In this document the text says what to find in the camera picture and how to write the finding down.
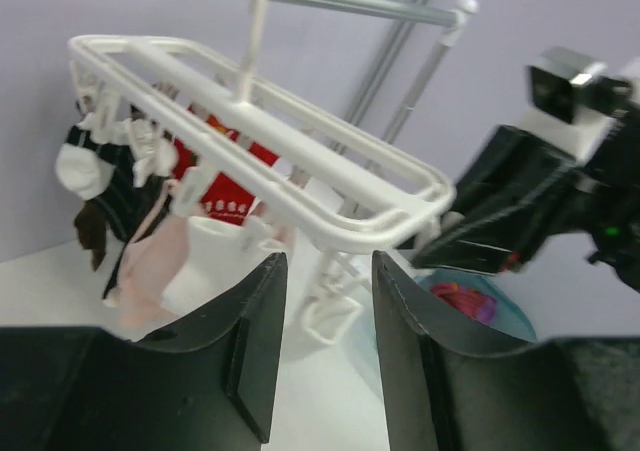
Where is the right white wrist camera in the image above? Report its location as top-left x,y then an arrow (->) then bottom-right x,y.
517,46 -> 636,160

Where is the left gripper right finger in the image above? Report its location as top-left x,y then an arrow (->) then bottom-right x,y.
372,251 -> 639,451

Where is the white plastic clip hanger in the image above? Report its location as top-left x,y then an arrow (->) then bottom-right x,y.
69,0 -> 455,346

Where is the teal plastic basket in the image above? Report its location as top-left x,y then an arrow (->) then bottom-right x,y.
343,269 -> 537,399

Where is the pink sock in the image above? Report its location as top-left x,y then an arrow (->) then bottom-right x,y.
117,179 -> 188,326

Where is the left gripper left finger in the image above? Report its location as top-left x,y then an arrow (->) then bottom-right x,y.
1,253 -> 287,450

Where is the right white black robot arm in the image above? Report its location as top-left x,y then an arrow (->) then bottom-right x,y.
410,112 -> 639,289

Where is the white metal drying rack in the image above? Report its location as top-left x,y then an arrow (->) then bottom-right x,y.
274,0 -> 479,144

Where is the red sock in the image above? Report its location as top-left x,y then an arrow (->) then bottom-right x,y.
165,102 -> 279,226

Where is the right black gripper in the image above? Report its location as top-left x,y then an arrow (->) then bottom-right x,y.
412,125 -> 587,275

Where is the brown striped sock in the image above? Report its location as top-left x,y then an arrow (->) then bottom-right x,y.
73,201 -> 107,271

